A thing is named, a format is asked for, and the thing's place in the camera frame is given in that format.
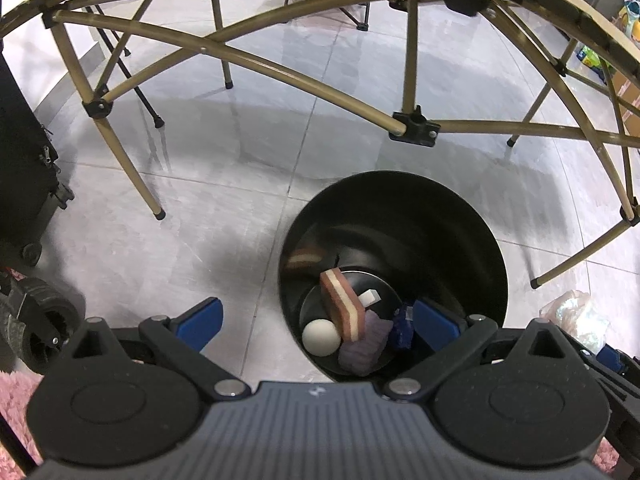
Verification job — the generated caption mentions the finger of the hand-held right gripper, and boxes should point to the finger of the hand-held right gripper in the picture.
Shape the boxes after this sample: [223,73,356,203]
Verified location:
[556,326,627,402]
[596,344,640,387]

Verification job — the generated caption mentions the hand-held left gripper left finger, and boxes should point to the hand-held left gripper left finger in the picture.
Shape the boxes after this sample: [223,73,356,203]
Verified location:
[62,297,252,402]

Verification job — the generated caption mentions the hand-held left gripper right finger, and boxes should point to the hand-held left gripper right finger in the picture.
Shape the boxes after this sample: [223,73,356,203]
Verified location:
[382,297,576,402]

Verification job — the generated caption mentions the blue tissue packet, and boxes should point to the blue tissue packet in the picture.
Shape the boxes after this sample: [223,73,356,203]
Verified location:
[391,300,418,351]

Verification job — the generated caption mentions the iridescent plastic bag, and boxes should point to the iridescent plastic bag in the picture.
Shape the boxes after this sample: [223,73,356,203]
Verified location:
[539,290,612,356]

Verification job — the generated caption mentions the purple plush cloth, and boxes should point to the purple plush cloth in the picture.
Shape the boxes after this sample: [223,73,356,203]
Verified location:
[338,310,393,375]

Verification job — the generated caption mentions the brown and tan sponge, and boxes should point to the brown and tan sponge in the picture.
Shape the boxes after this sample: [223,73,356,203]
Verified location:
[320,268,367,343]

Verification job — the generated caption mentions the black trash bin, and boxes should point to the black trash bin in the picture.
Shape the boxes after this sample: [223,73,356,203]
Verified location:
[277,171,510,381]

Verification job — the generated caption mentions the white paper roll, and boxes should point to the white paper roll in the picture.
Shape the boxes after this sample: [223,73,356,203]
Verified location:
[302,319,342,357]

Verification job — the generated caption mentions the black folding cart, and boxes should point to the black folding cart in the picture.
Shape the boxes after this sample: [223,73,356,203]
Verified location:
[0,270,86,376]

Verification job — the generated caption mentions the tan folding table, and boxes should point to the tan folding table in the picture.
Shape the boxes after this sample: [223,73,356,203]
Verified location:
[0,0,640,288]

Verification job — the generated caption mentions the pink fluffy rug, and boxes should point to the pink fluffy rug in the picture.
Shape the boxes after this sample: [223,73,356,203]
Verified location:
[0,369,640,480]

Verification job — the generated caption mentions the black tripod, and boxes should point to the black tripod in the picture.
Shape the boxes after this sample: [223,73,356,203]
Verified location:
[92,20,167,128]

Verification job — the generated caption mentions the black suitcase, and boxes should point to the black suitcase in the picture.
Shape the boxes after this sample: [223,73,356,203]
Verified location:
[0,50,76,266]

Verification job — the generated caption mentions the cardboard boxes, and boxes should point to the cardboard boxes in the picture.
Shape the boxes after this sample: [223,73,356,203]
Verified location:
[611,67,640,133]

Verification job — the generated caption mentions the yellow gift bag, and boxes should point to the yellow gift bag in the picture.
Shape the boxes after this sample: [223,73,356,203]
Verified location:
[620,0,640,43]

